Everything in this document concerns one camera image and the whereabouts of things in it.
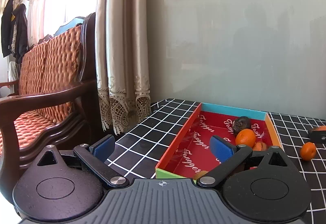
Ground dark passion fruit in tray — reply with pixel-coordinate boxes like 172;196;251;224
232;116;251;135

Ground black checked tablecloth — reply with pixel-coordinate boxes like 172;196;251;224
104;98;326;224

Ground orange tangerine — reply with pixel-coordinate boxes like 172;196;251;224
300;142;317;161
235;128;256;147

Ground brown kiwi fruit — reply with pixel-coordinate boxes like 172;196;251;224
192;170;208;180

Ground wooden sofa with orange cushions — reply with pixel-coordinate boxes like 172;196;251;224
1;13;102;202

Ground dark jackets on rack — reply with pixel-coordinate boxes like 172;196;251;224
1;0;28;64

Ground peeled orange fruit piece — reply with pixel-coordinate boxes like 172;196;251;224
252;141;268;151

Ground red colourful cardboard tray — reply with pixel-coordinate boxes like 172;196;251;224
155;103;281;179

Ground orange tangerine in tray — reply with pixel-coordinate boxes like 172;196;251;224
235;128;256;147

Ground beige lace curtain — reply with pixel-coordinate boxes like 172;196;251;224
28;0;150;135

